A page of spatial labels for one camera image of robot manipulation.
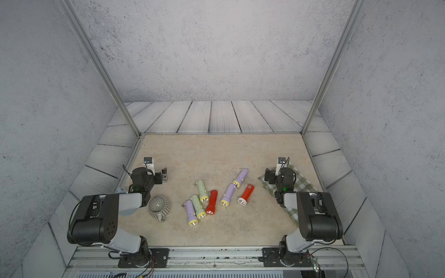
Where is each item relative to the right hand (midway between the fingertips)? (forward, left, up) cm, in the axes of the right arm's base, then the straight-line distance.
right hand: (278, 167), depth 94 cm
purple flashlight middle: (-17, +28, -4) cm, 33 cm away
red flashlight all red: (-21, +35, -4) cm, 41 cm away
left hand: (-1, +64, +1) cm, 64 cm away
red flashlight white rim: (-11, +17, -6) cm, 21 cm away
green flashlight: (-15, +39, -4) cm, 42 cm away
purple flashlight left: (-26, +43, -4) cm, 51 cm away
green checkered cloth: (-7, -13, -6) cm, 16 cm away
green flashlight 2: (-23, +40, -3) cm, 46 cm away
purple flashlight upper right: (-7, +22, -5) cm, 24 cm away
